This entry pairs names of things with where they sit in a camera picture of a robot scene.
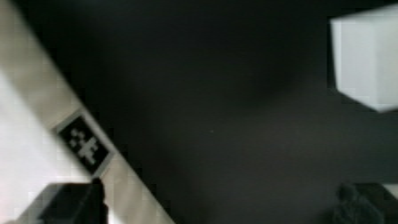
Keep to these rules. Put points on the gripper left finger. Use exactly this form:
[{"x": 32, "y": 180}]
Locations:
[{"x": 69, "y": 204}]

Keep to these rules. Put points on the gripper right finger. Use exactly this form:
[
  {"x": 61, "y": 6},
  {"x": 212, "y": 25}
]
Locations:
[{"x": 368, "y": 205}]

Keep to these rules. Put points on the white square tabletop part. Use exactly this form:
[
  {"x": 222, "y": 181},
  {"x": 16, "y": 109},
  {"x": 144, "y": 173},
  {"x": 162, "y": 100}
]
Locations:
[{"x": 39, "y": 108}]

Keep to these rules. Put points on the white leg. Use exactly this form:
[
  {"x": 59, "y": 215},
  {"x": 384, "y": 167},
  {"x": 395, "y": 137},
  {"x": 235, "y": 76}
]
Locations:
[{"x": 364, "y": 54}]

